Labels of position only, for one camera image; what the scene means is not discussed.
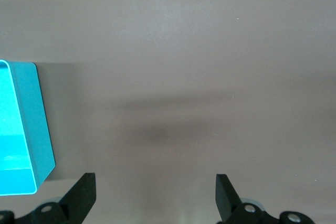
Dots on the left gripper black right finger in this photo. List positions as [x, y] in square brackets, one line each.
[228, 203]

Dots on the teal plastic storage bin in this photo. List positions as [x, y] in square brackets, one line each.
[31, 119]

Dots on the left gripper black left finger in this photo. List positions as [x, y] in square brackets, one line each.
[78, 200]

